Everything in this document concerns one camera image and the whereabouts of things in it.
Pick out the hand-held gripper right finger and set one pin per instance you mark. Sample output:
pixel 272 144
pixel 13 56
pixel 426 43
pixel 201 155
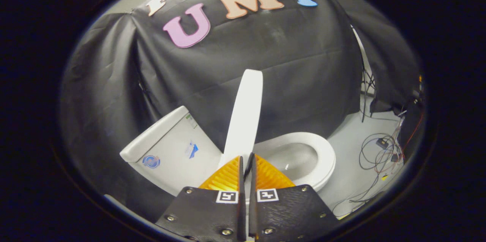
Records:
pixel 253 204

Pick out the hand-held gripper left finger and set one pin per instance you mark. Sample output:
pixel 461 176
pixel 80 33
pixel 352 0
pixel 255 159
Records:
pixel 241 204

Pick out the black backdrop cloth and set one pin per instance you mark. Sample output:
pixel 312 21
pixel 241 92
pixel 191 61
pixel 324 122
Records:
pixel 246 63

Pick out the white toilet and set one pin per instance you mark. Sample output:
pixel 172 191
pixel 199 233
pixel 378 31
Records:
pixel 171 147

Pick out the black round lid tab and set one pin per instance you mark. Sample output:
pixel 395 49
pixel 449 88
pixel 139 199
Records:
pixel 248 166

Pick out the white toilet lid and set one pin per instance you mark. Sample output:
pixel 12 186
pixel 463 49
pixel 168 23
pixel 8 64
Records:
pixel 245 120

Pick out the black cloth covered table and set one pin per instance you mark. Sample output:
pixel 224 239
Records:
pixel 413 128

